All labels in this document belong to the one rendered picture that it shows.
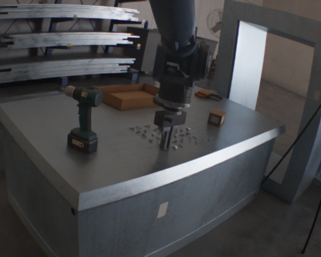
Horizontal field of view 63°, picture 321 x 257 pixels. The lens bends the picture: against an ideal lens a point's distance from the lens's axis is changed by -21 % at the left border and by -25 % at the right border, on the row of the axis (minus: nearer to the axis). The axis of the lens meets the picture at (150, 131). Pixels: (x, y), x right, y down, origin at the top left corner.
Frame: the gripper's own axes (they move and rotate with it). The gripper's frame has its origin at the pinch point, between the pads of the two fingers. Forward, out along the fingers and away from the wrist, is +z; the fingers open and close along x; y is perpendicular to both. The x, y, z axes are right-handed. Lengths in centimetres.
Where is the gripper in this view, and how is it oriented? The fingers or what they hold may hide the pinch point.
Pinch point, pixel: (165, 143)
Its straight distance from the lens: 133.1
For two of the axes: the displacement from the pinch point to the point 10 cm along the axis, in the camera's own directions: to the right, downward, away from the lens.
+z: -1.6, 9.3, 3.4
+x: 7.2, -1.3, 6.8
